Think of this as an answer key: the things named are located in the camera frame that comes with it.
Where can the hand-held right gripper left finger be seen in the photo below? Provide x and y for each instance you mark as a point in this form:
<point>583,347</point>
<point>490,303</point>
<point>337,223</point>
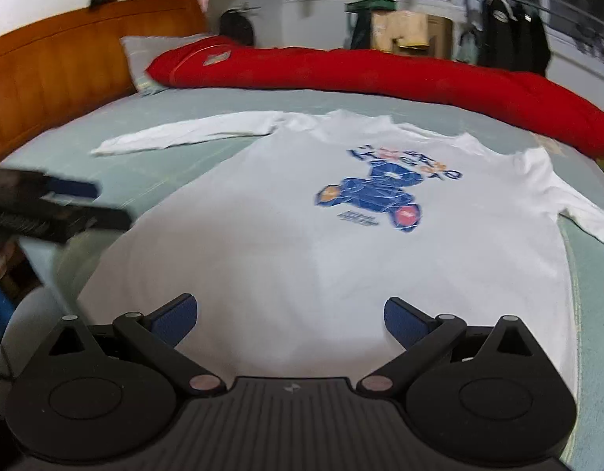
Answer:
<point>177,318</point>

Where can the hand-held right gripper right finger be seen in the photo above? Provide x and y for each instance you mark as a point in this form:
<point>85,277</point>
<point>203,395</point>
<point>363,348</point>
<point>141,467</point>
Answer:
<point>404,321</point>

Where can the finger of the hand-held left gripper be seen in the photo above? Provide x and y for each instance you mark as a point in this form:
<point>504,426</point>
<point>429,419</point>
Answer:
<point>69,187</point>
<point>96,220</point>

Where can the white bear print shirt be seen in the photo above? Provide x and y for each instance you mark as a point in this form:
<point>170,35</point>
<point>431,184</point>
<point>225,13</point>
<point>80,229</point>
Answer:
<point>282,230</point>

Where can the bed with green plaid sheet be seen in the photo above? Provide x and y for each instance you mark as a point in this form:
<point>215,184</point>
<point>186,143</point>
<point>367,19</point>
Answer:
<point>52,157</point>

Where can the wooden headboard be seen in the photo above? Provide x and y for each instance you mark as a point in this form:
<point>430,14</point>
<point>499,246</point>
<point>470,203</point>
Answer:
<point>62,68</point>

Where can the grey plaid pillow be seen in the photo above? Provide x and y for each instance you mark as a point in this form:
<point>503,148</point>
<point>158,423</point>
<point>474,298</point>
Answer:
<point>140,59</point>

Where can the small black object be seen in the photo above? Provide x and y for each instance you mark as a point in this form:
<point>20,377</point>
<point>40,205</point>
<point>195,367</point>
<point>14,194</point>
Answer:
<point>103,0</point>

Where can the black backpack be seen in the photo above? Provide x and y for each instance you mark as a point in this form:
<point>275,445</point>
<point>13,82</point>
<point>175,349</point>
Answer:
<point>237,29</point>

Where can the red rolled quilt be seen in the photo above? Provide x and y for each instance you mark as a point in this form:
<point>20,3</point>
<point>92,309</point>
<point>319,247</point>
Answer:
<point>380,73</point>

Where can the grey-green hanging garment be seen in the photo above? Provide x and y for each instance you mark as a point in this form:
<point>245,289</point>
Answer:
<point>469,46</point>

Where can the cardboard box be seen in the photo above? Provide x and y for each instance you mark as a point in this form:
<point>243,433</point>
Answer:
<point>439,37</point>

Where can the green frame stand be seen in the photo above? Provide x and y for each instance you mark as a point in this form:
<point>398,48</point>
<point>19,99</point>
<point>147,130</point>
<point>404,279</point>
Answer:
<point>363,24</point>

